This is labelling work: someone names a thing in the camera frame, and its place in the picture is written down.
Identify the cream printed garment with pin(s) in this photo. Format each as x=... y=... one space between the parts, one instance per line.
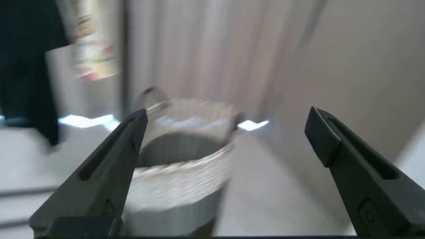
x=93 y=49

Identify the white laundry basket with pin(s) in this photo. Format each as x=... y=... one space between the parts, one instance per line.
x=186 y=182

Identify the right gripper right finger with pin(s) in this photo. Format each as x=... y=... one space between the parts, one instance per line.
x=375 y=192

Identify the black garment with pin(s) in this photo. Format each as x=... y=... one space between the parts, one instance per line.
x=26 y=66

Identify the white curtain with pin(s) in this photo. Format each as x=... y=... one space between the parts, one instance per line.
x=199 y=49

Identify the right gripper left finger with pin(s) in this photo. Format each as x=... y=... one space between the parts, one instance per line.
x=89 y=199

